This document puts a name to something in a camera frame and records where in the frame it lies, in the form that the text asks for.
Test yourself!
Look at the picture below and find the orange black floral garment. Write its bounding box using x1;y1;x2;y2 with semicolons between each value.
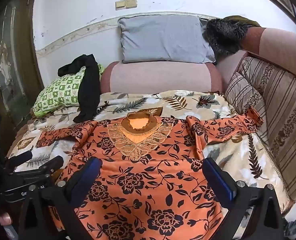
36;108;263;239

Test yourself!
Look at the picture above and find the person's left hand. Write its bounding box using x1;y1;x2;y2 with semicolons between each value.
0;212;12;226

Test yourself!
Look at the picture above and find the brown wooden glass door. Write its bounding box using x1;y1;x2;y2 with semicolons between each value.
0;0;44;131

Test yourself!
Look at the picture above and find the green white patterned pillow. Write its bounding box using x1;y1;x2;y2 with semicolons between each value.
32;63;106;119

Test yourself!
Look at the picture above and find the black cloth garment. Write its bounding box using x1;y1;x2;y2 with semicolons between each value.
58;54;101;123

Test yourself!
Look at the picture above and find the small striped beige cushion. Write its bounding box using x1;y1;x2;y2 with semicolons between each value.
223;71;270;144

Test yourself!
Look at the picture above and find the striped floral beige cushion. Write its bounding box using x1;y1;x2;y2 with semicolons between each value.
238;56;296;200

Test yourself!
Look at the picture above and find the pink sofa armrest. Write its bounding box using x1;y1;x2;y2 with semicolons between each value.
241;27;296;76

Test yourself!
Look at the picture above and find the grey pillow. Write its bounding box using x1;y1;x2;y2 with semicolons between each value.
118;15;215;63

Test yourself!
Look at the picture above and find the dark furry cushion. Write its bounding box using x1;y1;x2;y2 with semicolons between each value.
203;18;249;57

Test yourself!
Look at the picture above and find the beige wall switch plate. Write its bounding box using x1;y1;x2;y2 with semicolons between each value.
115;0;137;10

